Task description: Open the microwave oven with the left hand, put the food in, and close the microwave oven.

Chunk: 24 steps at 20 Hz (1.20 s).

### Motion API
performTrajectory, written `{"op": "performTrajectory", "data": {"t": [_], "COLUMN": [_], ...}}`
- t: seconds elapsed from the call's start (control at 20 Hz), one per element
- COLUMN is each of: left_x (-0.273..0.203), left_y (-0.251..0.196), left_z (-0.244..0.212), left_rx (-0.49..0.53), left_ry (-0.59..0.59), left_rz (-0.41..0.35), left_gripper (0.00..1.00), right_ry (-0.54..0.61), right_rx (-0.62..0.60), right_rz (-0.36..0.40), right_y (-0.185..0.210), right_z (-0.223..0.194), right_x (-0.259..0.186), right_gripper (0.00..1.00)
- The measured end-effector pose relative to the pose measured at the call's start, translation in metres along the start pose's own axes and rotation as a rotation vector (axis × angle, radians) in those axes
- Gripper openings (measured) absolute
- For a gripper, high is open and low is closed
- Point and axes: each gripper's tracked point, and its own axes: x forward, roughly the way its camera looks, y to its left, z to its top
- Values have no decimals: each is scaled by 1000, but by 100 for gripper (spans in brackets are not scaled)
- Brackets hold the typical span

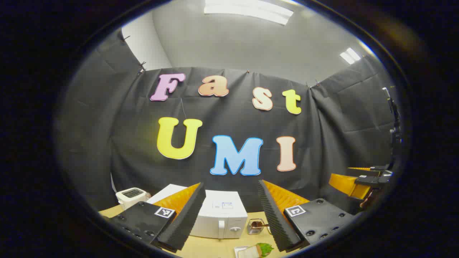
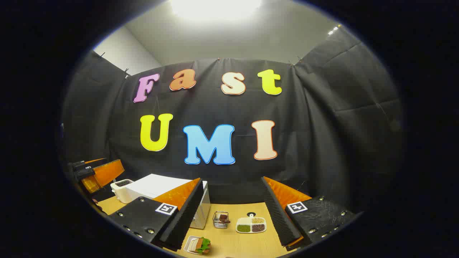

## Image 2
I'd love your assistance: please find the metal wire basket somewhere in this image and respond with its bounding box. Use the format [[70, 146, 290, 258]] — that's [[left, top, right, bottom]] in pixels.
[[212, 211, 231, 229]]

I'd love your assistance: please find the white divided dish of beans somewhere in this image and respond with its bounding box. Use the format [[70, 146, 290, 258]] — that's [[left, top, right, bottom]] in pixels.
[[236, 213, 267, 234]]

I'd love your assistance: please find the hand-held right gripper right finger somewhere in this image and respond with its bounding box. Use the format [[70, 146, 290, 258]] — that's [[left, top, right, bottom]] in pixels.
[[261, 176, 363, 251]]

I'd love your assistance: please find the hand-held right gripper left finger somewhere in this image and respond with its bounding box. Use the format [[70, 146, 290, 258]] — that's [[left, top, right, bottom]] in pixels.
[[108, 178, 204, 251]]

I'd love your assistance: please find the white toaster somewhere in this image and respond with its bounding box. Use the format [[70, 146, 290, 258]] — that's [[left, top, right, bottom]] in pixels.
[[110, 179, 134, 204]]

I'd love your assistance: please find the sandwich with lettuce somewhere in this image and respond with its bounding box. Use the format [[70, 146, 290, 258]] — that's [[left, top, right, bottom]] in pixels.
[[189, 237, 211, 254]]

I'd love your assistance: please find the white ribbed rectangular plate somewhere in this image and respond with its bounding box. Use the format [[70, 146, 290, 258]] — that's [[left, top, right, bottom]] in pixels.
[[183, 235, 212, 255]]

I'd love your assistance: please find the black backdrop cloth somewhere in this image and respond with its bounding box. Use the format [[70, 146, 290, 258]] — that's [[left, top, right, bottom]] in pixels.
[[61, 27, 406, 215]]

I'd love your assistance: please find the white microwave oven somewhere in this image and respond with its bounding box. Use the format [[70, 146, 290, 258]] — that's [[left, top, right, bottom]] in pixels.
[[125, 174, 210, 230]]

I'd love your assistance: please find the large ceiling light panel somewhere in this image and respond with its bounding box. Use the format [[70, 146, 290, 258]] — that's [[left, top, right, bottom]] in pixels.
[[169, 0, 264, 22]]

